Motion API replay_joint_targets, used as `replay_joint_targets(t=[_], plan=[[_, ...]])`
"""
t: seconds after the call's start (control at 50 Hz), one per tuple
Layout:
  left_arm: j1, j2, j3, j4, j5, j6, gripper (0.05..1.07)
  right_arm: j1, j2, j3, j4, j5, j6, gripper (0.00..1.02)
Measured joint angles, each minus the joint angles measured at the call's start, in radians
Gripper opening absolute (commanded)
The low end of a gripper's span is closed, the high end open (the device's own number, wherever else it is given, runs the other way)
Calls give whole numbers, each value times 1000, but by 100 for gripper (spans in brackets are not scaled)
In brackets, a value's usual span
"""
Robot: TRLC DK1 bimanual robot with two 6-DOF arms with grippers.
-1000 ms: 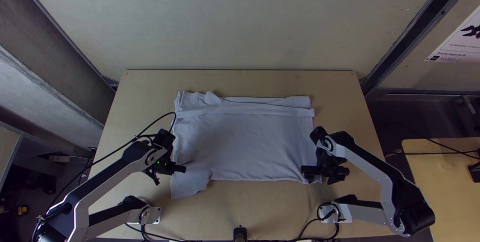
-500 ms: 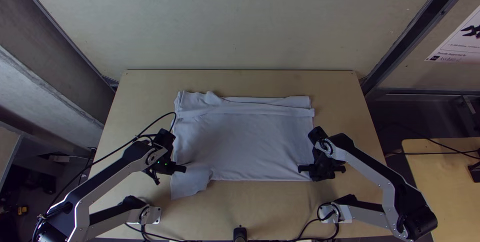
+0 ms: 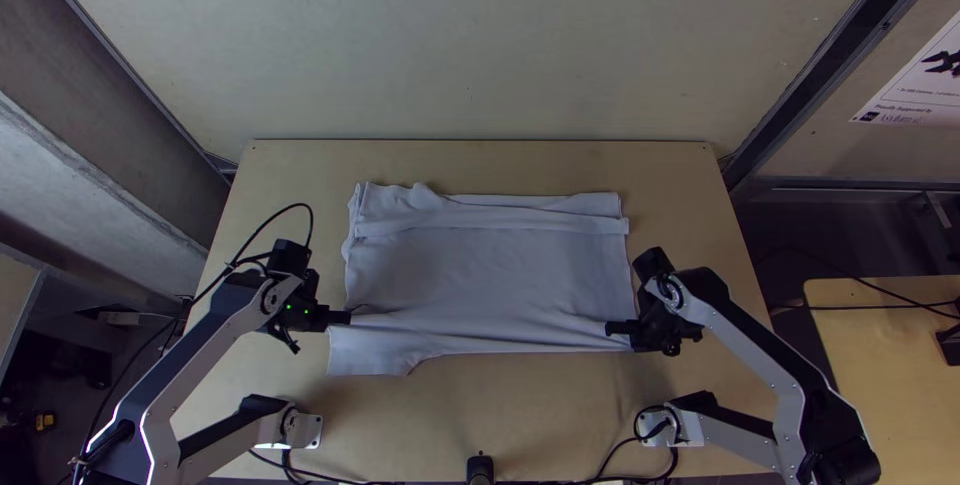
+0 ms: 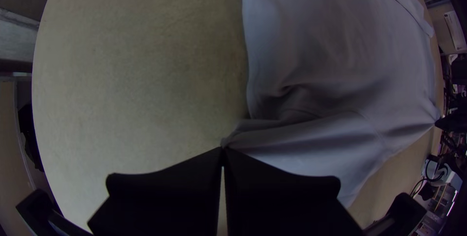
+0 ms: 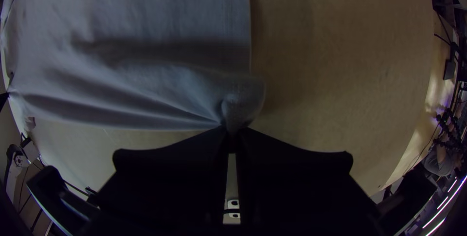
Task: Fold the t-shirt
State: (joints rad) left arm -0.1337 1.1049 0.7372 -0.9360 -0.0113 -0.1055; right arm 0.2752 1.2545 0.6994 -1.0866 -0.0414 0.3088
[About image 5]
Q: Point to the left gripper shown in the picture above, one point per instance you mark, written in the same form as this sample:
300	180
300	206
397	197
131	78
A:
3	101

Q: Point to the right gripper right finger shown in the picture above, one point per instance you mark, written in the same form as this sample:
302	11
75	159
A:
292	192

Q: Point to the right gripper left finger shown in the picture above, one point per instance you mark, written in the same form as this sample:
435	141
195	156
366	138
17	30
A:
171	188

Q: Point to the light grey t-shirt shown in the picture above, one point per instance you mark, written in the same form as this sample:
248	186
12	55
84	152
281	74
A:
127	46

